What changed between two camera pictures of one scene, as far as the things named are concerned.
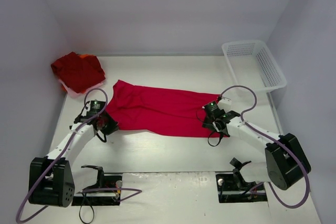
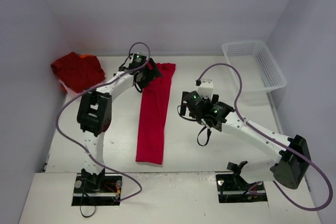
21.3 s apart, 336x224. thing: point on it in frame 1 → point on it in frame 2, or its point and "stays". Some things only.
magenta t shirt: (155, 108) → (154, 107)
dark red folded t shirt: (78, 73) stays
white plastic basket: (253, 65) stays
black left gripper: (109, 125) → (153, 71)
